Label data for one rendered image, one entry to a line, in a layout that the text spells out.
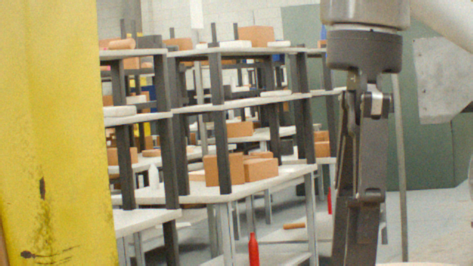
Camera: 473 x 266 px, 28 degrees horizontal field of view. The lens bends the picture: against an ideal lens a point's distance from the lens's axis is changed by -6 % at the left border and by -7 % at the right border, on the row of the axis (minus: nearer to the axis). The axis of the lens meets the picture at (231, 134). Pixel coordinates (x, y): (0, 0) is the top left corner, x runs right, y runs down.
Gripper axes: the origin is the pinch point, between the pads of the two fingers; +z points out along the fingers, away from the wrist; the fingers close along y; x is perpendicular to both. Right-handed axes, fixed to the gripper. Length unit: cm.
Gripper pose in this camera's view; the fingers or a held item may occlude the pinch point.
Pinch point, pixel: (353, 243)
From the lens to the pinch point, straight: 94.4
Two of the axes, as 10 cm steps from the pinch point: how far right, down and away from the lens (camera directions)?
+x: -10.0, -0.5, -0.6
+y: -0.6, -0.3, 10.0
